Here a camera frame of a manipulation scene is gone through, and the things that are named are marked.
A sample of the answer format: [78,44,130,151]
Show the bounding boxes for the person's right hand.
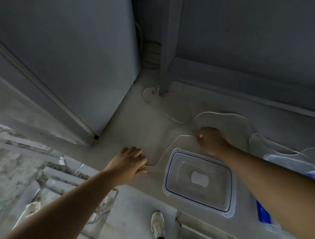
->
[196,127,232,156]

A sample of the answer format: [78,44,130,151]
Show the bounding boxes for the person's left hand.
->
[104,146,148,190]

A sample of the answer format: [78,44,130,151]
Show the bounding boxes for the thin white cable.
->
[142,87,306,168]

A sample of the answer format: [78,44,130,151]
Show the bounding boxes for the person's right forearm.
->
[212,143,315,239]

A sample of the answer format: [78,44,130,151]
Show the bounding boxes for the person's left forearm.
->
[0,170,119,239]

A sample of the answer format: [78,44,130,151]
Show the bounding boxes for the clear lidded container blue seal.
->
[162,147,237,218]

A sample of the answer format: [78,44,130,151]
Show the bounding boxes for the white sneaker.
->
[151,210,166,239]

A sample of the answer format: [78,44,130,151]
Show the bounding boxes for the grey cardboard box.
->
[176,210,249,239]

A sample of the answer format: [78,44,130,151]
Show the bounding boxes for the clear plastic storage box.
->
[263,148,315,178]

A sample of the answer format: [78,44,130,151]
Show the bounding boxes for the blue plastic piece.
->
[256,199,273,225]

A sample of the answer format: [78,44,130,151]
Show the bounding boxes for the red and white packet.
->
[25,201,43,217]

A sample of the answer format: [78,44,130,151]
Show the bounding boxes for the grey refrigerator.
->
[0,0,142,148]

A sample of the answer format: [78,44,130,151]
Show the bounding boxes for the metal wire rack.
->
[0,140,119,232]

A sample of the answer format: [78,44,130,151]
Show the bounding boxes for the grey metal shelf frame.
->
[158,0,315,119]

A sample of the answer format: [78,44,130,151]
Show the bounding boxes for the coiled white cables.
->
[134,21,162,70]

